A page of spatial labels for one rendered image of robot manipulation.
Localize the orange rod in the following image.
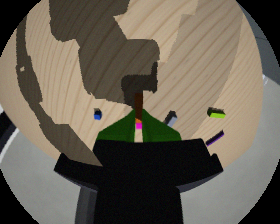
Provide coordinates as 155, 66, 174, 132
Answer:
135, 93, 143, 123

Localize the lime green rod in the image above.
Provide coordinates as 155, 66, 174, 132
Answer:
207, 110, 226, 118

